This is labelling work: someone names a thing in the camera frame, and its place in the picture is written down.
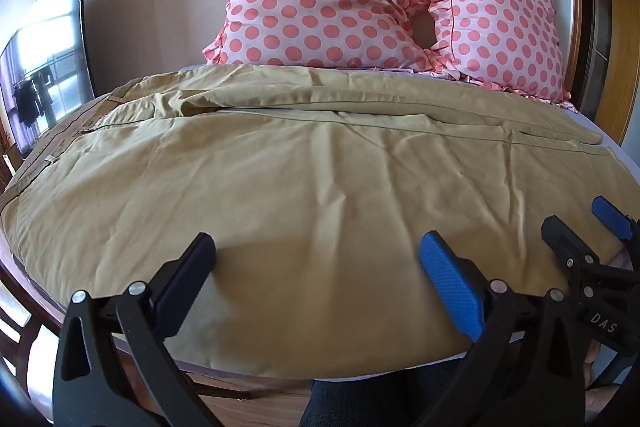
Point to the person's legs in dark jeans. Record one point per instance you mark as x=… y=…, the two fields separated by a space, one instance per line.
x=360 y=402

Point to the wooden bed frame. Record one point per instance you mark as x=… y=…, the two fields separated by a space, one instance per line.
x=225 y=383

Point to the tan bed sheet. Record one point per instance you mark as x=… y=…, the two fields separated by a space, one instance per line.
x=592 y=124

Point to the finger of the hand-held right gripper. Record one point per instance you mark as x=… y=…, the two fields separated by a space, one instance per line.
x=567 y=243
x=609 y=216

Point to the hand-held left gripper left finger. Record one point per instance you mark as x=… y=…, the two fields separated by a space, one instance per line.
x=184 y=278

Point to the wall mirror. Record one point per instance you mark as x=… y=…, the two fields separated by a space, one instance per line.
x=45 y=72

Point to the wooden chair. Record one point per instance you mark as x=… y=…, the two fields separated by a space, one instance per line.
x=15 y=322

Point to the person's right hand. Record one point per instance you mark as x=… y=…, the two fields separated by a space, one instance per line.
x=602 y=399

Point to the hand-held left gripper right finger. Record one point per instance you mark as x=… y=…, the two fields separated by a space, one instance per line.
x=450 y=279

